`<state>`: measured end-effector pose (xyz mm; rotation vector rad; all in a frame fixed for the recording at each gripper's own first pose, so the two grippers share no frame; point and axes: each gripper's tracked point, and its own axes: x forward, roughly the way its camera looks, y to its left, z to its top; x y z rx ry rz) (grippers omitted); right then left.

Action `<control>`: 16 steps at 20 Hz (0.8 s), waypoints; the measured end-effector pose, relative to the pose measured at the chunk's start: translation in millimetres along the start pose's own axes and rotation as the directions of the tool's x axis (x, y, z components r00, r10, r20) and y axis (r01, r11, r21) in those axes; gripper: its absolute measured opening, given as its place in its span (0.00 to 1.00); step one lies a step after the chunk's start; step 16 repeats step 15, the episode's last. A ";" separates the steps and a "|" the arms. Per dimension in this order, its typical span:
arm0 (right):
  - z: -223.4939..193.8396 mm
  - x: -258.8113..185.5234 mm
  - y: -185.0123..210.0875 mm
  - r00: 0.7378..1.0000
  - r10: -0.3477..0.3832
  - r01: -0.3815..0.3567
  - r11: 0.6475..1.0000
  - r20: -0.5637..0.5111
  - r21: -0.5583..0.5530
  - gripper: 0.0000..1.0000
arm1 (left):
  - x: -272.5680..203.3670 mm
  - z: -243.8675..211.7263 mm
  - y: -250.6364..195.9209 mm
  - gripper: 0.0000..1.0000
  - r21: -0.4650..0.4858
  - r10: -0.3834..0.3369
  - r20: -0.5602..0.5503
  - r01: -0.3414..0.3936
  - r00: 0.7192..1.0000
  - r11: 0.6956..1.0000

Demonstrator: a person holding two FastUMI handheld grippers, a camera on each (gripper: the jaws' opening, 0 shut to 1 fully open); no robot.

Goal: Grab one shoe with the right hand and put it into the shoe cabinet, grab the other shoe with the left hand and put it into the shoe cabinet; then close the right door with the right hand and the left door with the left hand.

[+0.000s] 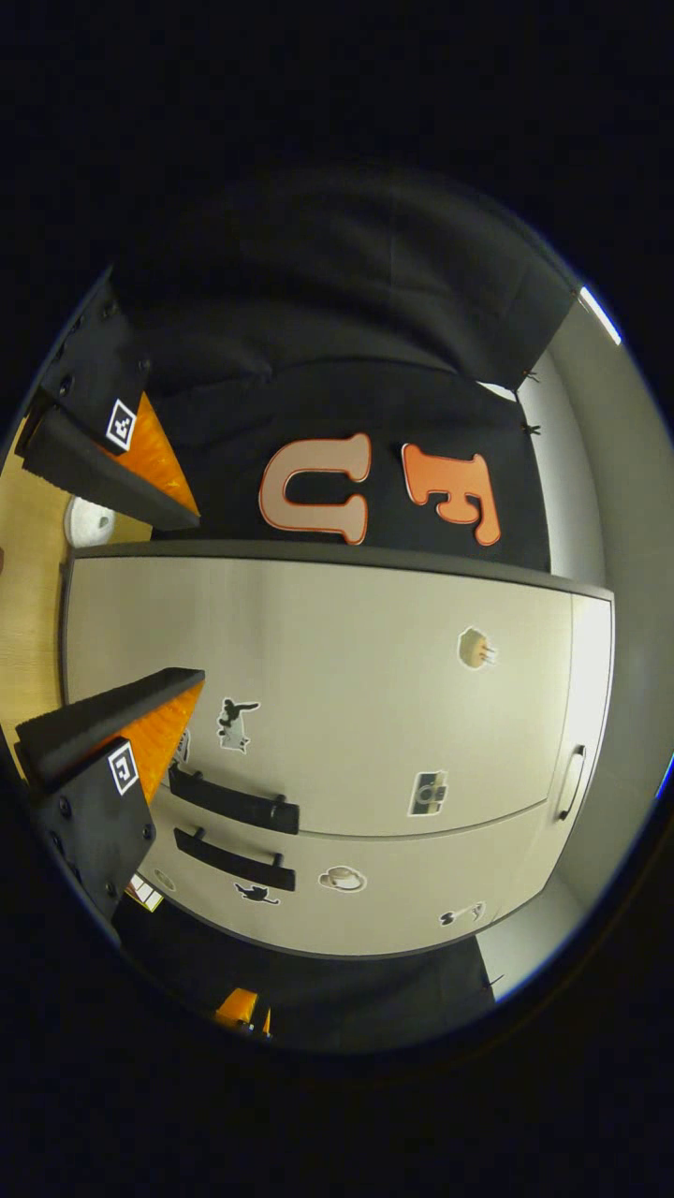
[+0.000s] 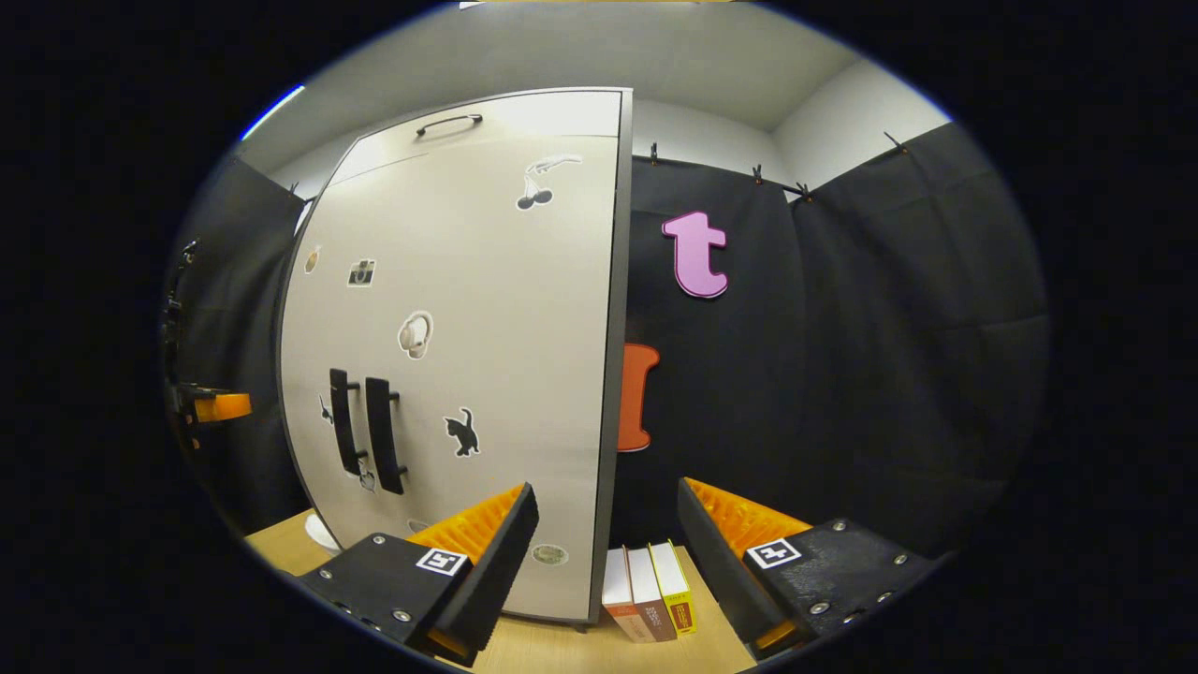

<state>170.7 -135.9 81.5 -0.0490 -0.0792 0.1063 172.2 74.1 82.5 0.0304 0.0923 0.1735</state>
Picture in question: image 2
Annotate white shoe cabinet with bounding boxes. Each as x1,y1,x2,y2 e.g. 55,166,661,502
276,87,636,626

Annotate black bar door handle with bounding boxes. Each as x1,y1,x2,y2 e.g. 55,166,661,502
328,368,364,476
364,376,409,496

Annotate white cabinet drawer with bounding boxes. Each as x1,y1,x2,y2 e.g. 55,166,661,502
328,89,626,188

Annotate black backdrop cloth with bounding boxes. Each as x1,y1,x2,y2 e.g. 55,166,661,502
164,122,1049,563

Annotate yellow book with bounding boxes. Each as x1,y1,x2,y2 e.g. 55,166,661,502
650,540,698,636

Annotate white lidded bowl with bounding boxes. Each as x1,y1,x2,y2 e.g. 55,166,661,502
304,513,345,555

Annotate white dark red book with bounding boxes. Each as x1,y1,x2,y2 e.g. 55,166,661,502
627,546,678,642

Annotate white shoe cabinet door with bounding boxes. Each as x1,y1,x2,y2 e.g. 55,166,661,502
360,134,623,623
277,164,389,553

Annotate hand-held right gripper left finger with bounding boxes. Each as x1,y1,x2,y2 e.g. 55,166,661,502
295,482,541,667

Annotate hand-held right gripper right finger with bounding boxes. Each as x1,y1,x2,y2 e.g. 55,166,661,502
676,476,937,661

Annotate black drawer handle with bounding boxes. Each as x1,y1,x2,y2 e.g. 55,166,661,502
415,113,485,138

